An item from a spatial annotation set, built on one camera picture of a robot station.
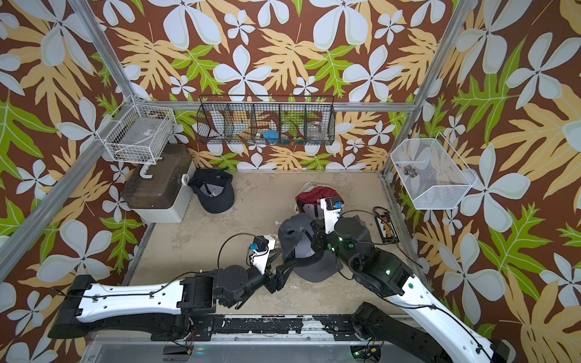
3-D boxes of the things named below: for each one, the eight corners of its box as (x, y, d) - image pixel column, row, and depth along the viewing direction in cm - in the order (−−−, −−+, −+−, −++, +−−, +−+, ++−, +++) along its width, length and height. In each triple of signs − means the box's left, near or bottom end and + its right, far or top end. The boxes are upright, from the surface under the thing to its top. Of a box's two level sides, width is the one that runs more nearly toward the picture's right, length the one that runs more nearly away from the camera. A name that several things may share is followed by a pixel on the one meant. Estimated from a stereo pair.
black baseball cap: (187, 213, 105) (180, 202, 98) (199, 180, 118) (193, 168, 111) (231, 213, 105) (227, 202, 98) (237, 180, 118) (234, 168, 111)
